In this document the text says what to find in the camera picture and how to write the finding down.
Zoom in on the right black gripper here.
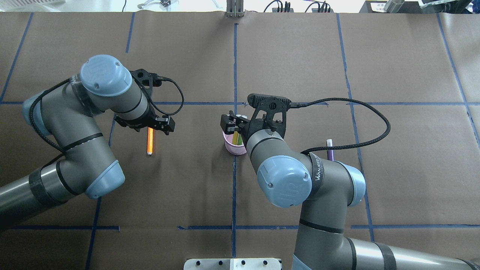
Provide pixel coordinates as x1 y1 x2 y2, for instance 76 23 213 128
220 106 287 141

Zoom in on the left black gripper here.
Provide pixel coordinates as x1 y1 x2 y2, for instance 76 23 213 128
114 109 176 136

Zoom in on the orange highlighter pen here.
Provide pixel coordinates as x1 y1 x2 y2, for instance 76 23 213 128
146 127 155 156

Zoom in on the purple highlighter pen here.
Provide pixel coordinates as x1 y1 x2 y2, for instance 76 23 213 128
326 139 335 161

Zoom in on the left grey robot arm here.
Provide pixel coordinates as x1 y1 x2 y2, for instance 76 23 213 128
0 54 175 232

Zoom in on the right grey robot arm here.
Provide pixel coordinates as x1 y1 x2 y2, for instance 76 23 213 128
244 127 479 270

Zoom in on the metal cylinder can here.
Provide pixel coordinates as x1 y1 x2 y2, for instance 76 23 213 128
383 0 405 14

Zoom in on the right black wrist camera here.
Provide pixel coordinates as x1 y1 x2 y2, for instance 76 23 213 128
247 93 292 110

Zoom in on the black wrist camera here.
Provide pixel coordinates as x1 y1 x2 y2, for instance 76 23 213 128
247 93 292 110
130 69 162 89

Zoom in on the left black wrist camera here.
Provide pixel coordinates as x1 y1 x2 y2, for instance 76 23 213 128
130 69 162 89

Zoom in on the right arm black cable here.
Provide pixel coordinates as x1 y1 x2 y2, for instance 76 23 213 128
291 98 391 155

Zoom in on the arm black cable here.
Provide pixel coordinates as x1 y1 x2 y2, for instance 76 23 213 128
291 98 391 155
28 77 185 167

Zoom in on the aluminium frame post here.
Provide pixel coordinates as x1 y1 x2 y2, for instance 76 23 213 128
225 0 245 18

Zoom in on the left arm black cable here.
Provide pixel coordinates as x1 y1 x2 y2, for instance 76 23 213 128
28 77 185 167

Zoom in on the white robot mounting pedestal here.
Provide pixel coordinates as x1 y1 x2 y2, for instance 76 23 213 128
183 258 283 270

